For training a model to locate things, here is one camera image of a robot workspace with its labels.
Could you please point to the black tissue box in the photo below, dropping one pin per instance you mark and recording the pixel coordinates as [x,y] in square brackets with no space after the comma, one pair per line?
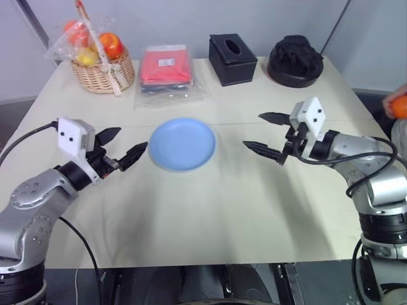
[230,62]

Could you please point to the orange fruit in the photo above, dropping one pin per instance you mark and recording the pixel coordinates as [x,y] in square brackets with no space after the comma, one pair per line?
[78,33]
[401,108]

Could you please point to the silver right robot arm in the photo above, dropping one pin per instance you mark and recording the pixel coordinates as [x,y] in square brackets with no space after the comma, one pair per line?
[359,146]

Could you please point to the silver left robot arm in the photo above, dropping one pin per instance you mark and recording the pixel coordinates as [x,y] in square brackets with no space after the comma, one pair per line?
[31,197]

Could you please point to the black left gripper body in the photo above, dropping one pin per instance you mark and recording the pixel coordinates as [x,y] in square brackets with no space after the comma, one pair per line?
[100,160]

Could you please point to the red cloth in plastic wrap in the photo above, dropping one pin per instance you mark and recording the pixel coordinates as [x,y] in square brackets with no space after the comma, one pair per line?
[167,65]

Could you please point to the metal table frame bracket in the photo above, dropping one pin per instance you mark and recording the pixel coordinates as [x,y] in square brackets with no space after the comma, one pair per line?
[289,282]

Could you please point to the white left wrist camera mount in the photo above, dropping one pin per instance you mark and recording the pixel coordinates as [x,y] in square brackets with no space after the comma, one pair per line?
[71,135]

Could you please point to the woven wicker basket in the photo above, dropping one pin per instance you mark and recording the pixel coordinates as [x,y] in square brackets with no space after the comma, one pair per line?
[95,79]

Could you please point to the dark cloth in plastic wrap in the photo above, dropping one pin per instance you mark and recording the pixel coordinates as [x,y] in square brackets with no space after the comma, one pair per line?
[171,95]

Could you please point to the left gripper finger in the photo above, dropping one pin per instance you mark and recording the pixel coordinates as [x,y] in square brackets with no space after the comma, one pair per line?
[107,136]
[133,156]

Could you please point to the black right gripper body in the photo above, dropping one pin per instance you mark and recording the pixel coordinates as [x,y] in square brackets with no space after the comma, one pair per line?
[294,146]

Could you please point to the white plastic bag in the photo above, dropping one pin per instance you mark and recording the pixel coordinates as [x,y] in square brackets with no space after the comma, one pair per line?
[400,130]

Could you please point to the orange fruit in bag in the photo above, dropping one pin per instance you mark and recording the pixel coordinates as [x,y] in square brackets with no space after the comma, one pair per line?
[78,33]

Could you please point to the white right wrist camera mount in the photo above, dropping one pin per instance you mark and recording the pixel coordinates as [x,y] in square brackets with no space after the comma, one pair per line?
[313,112]

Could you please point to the clear plastic bag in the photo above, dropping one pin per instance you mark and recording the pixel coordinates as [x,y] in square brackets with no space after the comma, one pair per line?
[62,47]

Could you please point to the black crumpled cloth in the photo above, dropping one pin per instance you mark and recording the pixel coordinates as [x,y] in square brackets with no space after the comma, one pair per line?
[295,54]

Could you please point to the red apple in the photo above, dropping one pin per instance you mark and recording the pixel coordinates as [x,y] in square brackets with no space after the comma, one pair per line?
[111,46]

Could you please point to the person's bare hand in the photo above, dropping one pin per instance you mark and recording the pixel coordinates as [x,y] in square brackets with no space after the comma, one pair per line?
[395,93]

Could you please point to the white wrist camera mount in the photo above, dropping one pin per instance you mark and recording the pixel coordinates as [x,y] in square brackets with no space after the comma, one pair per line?
[313,112]
[71,135]

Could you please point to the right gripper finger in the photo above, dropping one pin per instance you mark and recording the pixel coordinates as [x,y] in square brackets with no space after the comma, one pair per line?
[262,149]
[276,118]

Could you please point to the black round bowl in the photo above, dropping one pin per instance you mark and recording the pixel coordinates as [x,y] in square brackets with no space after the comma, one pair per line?
[291,81]

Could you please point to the light blue plate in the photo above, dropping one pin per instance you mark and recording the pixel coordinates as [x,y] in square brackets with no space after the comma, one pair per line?
[182,144]

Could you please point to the yellow fruit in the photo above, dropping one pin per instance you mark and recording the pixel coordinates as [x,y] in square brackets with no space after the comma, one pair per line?
[86,57]

